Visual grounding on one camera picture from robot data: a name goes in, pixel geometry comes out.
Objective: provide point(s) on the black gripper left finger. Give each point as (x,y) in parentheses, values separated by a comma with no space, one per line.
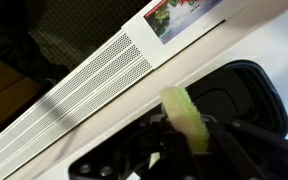
(144,156)

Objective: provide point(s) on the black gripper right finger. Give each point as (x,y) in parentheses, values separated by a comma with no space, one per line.
(250,153)

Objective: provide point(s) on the yellow sponge block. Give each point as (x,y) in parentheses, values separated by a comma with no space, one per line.
(185,116)

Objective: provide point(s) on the black plastic bowl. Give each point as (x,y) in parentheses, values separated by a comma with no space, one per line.
(244,96)

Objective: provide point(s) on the white perforated radiator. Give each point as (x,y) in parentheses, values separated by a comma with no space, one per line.
(84,93)

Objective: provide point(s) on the printed colour booklet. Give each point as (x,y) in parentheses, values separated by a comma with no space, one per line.
(180,16)

